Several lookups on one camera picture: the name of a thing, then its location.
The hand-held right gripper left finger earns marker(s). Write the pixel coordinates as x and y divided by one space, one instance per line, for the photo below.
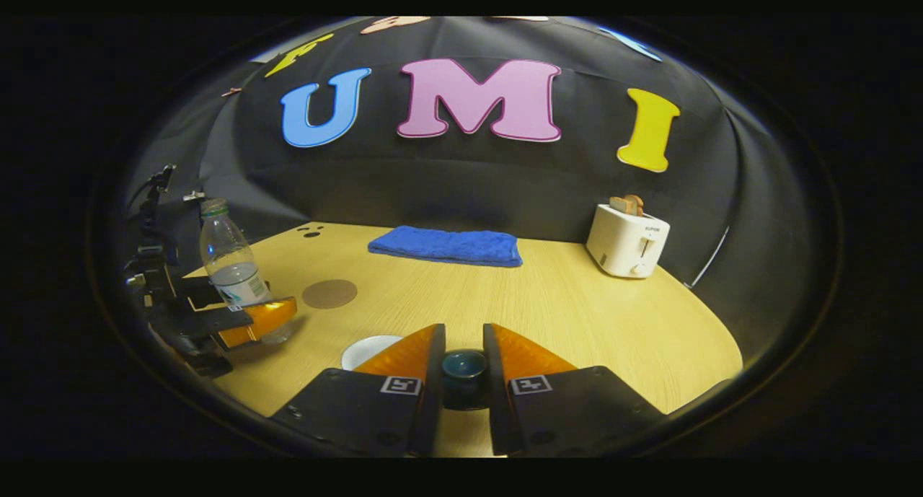
425 410

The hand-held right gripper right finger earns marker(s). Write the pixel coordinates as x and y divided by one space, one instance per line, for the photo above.
501 410

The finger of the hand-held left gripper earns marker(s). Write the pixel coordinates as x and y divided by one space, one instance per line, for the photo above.
195 293
263 320

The clear plastic water bottle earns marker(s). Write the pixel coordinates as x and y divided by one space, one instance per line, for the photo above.
231 259

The dark teacup lid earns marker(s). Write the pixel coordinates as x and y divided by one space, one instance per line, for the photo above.
464 371

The brown round coaster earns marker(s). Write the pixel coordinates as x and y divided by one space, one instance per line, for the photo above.
329 293

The silver metal clip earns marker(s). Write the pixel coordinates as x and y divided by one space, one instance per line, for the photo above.
193 195

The blue towel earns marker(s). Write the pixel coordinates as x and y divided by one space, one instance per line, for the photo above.
447 246

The white toaster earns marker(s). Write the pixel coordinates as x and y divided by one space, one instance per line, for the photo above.
624 244

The toasted bread slice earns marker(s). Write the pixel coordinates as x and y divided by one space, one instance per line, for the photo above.
629 205

